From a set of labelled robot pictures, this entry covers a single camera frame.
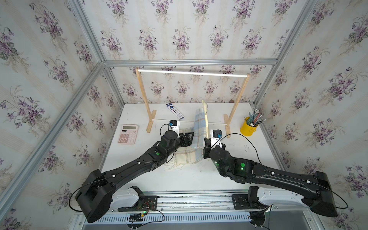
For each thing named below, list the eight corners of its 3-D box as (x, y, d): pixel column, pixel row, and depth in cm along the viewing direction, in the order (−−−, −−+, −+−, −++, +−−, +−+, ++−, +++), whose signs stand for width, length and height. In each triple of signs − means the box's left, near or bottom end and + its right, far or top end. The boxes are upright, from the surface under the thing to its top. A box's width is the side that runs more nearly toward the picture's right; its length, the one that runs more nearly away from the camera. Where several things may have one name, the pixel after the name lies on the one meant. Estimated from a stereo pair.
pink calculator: (117, 144, 98) (116, 142, 96) (123, 125, 108) (122, 123, 106) (134, 144, 98) (133, 142, 96) (138, 125, 108) (138, 123, 106)
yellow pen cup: (241, 136, 102) (247, 127, 93) (238, 126, 108) (243, 116, 99) (252, 136, 102) (258, 127, 93) (248, 126, 108) (254, 116, 99)
